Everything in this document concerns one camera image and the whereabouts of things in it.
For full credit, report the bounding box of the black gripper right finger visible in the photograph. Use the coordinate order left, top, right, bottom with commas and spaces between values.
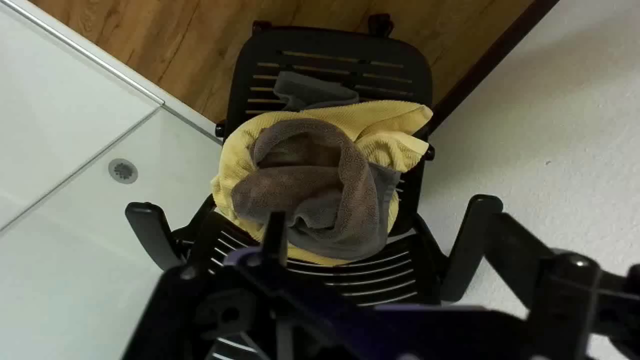
442, 194, 506, 301

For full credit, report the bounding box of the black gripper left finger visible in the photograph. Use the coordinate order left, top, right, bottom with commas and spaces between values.
123, 200, 185, 272

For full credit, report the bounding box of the fixed glass shower panel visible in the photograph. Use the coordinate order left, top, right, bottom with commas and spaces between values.
0, 0, 224, 360

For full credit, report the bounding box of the round metal floor drain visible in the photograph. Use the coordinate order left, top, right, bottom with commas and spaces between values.
105, 156, 140, 185

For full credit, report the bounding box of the yellow towel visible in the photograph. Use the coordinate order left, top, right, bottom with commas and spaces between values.
210, 98, 435, 267

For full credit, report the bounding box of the brown towel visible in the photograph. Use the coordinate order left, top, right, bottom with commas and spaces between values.
230, 118, 401, 263

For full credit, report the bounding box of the dark wooden baseboard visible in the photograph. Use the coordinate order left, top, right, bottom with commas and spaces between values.
422, 0, 562, 135

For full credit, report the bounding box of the grey cloth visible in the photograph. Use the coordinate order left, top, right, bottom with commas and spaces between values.
270, 68, 361, 111

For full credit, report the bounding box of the black office chair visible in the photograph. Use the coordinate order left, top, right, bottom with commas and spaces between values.
169, 11, 464, 316

